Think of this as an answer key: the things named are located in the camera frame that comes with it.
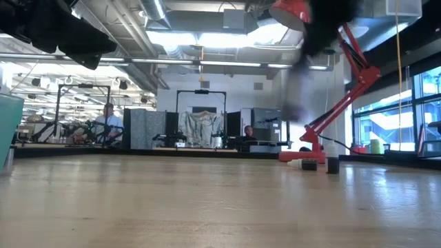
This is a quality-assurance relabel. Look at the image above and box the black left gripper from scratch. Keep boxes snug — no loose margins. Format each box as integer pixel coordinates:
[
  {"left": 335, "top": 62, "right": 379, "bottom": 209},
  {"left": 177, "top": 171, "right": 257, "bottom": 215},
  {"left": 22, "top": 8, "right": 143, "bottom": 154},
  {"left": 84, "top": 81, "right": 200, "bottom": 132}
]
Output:
[{"left": 0, "top": 0, "right": 118, "bottom": 71}]

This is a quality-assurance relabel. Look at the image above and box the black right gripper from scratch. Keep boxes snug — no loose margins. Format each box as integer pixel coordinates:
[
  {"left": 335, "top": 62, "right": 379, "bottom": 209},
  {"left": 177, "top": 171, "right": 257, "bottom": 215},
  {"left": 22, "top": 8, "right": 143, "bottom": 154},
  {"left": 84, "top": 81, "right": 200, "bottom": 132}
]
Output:
[{"left": 292, "top": 0, "right": 365, "bottom": 72}]

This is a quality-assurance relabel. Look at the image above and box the violet food coloring bottle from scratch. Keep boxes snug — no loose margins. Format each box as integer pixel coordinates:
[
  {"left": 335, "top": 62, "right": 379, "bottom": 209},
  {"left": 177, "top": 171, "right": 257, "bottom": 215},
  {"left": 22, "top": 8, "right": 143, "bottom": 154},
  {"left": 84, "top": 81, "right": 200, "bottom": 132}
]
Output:
[{"left": 280, "top": 65, "right": 313, "bottom": 123}]

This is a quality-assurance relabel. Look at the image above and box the small black food coloring bottle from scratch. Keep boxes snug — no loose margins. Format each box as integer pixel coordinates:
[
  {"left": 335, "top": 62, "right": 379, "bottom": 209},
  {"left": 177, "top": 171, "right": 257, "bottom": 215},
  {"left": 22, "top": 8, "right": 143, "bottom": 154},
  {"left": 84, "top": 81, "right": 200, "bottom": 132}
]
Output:
[{"left": 287, "top": 158, "right": 318, "bottom": 172}]

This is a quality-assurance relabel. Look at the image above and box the red desk lamp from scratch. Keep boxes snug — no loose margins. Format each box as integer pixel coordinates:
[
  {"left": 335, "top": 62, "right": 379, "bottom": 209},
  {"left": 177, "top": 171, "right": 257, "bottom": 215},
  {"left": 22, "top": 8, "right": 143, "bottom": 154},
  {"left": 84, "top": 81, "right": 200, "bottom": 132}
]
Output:
[{"left": 268, "top": 0, "right": 382, "bottom": 165}]

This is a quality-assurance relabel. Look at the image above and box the person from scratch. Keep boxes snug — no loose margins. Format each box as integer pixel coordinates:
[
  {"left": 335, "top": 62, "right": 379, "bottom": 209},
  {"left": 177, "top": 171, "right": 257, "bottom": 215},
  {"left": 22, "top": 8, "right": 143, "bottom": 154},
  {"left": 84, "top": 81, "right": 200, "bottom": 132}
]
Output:
[
  {"left": 91, "top": 102, "right": 124, "bottom": 144},
  {"left": 242, "top": 125, "right": 258, "bottom": 142}
]

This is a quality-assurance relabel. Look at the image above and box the grey cabinet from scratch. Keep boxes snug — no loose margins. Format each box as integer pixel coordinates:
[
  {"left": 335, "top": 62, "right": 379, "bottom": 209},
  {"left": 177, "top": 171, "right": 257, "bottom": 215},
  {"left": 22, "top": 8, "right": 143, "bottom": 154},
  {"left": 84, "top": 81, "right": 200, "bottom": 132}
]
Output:
[{"left": 250, "top": 107, "right": 283, "bottom": 153}]

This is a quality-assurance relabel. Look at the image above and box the grey ceiling box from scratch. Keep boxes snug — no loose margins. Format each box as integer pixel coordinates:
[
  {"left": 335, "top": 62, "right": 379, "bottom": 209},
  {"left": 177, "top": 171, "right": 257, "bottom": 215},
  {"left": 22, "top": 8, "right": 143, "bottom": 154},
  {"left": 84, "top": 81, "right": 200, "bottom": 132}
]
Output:
[{"left": 223, "top": 9, "right": 246, "bottom": 30}]

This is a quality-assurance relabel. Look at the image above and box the grey partition panel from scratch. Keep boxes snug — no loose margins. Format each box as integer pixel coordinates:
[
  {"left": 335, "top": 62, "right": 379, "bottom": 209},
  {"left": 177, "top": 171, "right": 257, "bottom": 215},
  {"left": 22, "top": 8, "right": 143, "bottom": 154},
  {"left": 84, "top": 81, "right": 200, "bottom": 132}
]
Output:
[{"left": 130, "top": 108, "right": 167, "bottom": 149}]

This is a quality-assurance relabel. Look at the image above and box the black partition panel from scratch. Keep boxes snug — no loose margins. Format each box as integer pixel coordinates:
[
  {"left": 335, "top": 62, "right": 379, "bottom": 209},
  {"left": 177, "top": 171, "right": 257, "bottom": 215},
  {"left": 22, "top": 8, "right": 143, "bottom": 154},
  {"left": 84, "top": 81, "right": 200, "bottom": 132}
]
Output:
[{"left": 226, "top": 110, "right": 242, "bottom": 151}]

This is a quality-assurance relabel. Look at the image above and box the teal plastic bin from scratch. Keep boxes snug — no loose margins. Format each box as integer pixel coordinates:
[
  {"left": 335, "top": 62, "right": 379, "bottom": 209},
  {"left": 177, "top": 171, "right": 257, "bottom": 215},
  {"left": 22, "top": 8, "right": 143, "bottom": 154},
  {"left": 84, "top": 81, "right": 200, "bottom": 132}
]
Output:
[{"left": 0, "top": 93, "right": 25, "bottom": 172}]

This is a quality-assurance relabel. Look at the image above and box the grey crumpled cloth backdrop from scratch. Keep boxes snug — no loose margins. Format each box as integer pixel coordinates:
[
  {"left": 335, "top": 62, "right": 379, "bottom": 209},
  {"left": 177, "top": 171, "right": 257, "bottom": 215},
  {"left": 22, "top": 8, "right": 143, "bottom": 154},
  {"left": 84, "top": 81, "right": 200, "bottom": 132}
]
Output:
[{"left": 178, "top": 110, "right": 225, "bottom": 148}]

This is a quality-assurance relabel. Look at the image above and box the black office chair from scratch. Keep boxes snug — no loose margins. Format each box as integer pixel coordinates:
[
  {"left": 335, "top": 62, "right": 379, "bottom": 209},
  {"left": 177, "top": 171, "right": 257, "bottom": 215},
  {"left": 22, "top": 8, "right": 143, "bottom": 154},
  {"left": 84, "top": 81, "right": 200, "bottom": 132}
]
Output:
[{"left": 417, "top": 120, "right": 441, "bottom": 158}]

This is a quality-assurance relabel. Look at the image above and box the black background gantry frame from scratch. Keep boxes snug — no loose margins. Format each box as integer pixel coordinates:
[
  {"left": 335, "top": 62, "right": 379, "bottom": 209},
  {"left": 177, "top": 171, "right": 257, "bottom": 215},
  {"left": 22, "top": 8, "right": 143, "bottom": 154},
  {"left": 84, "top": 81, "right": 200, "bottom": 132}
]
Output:
[
  {"left": 54, "top": 83, "right": 112, "bottom": 138},
  {"left": 175, "top": 89, "right": 227, "bottom": 138}
]

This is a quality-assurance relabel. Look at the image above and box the yellow hanging cord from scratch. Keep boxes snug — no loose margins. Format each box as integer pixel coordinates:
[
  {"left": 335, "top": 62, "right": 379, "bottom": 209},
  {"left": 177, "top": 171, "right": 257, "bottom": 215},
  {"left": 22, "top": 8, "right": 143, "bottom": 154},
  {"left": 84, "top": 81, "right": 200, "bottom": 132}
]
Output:
[{"left": 394, "top": 0, "right": 403, "bottom": 144}]

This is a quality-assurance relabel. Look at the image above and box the black lamp cable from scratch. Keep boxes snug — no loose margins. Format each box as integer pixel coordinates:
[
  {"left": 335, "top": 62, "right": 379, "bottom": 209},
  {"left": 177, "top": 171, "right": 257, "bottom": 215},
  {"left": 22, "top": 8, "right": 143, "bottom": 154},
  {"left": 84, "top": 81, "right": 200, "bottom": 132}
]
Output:
[{"left": 318, "top": 134, "right": 362, "bottom": 156}]

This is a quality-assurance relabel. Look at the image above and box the black metal table frame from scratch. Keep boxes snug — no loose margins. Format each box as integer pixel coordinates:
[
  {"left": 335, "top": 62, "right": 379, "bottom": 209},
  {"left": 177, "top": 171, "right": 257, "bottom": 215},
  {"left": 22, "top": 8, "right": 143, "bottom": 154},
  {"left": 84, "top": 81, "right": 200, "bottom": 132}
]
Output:
[{"left": 12, "top": 144, "right": 441, "bottom": 172}]

